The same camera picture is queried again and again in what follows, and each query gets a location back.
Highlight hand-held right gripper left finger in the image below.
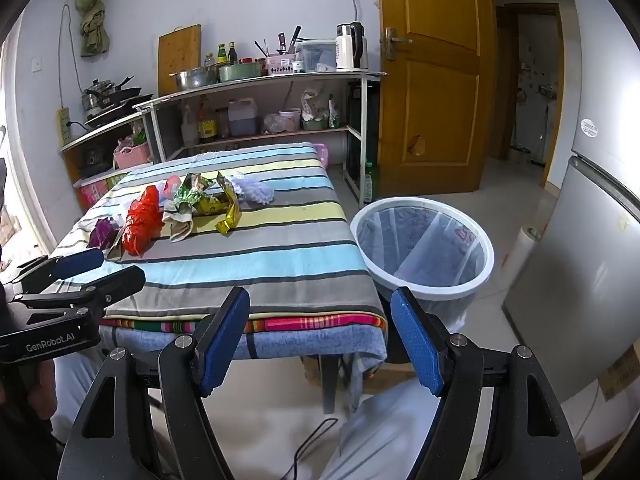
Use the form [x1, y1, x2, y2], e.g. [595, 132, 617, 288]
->
[60, 286, 251, 480]

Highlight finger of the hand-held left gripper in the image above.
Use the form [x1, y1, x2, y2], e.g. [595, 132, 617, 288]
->
[17, 247, 105, 294]
[7, 265, 147, 311]

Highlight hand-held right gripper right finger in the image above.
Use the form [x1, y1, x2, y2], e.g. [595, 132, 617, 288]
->
[390, 286, 584, 480]

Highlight silver foil wrapper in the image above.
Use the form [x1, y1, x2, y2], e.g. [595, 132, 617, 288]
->
[106, 230, 127, 262]

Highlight purple snack wrapper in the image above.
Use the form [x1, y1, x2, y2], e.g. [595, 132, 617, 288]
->
[87, 217, 119, 251]

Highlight red snack wrapper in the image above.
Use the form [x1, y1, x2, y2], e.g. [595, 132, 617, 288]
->
[122, 186, 165, 256]

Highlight beige wrapper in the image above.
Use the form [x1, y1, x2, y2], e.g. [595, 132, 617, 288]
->
[162, 207, 199, 244]

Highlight white plastic waste bin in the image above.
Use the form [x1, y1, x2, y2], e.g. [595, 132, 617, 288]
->
[349, 197, 495, 332]

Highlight clear plastic bin liner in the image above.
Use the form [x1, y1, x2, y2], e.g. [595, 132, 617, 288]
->
[356, 205, 487, 288]

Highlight yellow green snack wrapper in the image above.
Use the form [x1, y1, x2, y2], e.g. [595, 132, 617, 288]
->
[192, 192, 233, 217]

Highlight gold foil wrapper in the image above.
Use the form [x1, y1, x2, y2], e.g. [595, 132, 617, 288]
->
[215, 172, 244, 235]

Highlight white foam net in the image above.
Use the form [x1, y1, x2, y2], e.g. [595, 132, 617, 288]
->
[232, 175, 276, 206]

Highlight blue plaid cloth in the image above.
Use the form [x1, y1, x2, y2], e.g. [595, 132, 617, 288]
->
[100, 327, 389, 401]

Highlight colourful striped blanket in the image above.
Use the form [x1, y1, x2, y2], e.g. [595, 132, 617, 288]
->
[100, 311, 389, 337]

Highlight person's right leg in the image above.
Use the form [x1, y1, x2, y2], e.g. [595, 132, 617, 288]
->
[320, 372, 443, 480]

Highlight striped cloth covered table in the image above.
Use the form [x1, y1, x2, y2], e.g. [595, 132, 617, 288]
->
[50, 142, 389, 332]

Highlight pink plastic basket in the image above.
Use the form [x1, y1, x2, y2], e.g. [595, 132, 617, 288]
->
[113, 141, 151, 170]

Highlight low side shelf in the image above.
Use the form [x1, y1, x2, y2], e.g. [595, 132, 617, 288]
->
[60, 110, 157, 211]

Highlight white paper roll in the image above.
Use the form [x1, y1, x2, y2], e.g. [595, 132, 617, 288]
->
[514, 226, 544, 282]

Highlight green plastic bottle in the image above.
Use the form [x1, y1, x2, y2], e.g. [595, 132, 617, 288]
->
[362, 161, 376, 205]

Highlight steel pot with lid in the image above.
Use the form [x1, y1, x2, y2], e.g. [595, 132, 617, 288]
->
[82, 79, 114, 111]

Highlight clear plastic bottle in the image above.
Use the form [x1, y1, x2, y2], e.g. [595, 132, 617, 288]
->
[181, 105, 200, 146]

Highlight black frying pan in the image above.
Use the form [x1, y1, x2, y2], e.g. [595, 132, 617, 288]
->
[85, 75, 154, 122]

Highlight silver refrigerator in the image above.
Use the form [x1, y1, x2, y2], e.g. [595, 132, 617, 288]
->
[502, 0, 640, 404]

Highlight cooking oil bottle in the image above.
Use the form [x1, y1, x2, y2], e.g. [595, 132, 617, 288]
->
[197, 97, 219, 142]

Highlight white plastic jug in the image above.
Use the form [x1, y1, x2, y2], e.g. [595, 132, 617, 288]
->
[228, 99, 259, 137]

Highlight steel mixing bowl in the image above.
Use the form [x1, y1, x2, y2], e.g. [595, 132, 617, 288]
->
[170, 65, 221, 92]

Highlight wooden cutting board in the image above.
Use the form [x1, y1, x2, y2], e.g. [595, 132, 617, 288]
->
[158, 24, 202, 96]

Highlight wooden door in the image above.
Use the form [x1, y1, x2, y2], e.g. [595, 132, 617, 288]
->
[376, 0, 497, 194]

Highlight green enamel pot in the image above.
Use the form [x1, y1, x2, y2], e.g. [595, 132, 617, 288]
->
[218, 62, 262, 82]

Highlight green hanging cloth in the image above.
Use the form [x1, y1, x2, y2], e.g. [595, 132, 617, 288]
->
[76, 0, 111, 58]

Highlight white plastic bag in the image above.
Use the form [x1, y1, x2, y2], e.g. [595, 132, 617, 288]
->
[300, 89, 331, 121]

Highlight pink utensil holder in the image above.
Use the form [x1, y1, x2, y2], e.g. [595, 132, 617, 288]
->
[265, 55, 297, 76]

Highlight clear plastic storage box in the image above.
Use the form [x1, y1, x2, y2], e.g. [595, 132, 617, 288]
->
[296, 39, 338, 74]

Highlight white electric kettle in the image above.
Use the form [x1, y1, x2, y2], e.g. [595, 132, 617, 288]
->
[336, 21, 370, 71]

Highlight black floor cable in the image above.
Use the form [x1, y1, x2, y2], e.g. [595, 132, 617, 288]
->
[280, 417, 341, 480]

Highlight thin wall cable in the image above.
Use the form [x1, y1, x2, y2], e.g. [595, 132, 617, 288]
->
[59, 4, 84, 111]

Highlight white frame kitchen shelf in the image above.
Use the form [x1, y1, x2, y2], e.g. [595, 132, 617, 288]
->
[135, 71, 389, 208]

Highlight metal door handle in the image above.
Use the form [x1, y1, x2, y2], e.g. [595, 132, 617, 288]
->
[381, 27, 414, 61]

